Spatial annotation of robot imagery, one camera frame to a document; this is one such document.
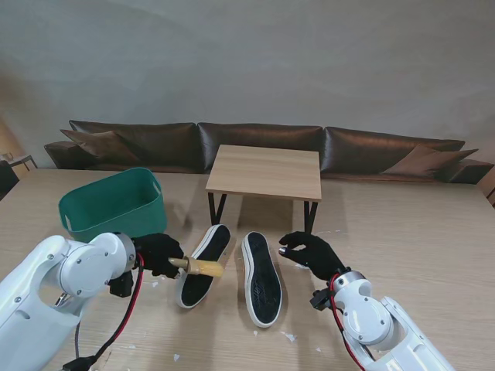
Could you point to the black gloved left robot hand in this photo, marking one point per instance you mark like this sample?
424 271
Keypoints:
158 251

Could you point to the dark brown leather sofa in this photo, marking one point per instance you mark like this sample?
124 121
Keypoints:
263 135

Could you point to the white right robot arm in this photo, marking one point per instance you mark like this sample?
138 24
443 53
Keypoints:
379 320

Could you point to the small wooden side table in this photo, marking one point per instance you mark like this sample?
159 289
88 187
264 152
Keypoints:
21 158

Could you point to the wooden brush pale bristles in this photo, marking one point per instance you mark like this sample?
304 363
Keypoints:
201 266

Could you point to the green plastic basket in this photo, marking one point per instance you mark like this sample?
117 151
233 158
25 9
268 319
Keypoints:
112 208

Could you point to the brown leather cushion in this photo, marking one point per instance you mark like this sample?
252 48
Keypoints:
96 145
425 160

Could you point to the yellow canvas sneaker white laces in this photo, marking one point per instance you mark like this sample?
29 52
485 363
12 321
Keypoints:
263 286
199 293

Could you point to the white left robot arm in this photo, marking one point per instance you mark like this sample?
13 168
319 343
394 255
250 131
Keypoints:
58 278

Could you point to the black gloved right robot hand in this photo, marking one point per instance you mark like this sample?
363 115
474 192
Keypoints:
317 257

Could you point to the small wooden table black legs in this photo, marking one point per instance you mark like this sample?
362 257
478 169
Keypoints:
263 170

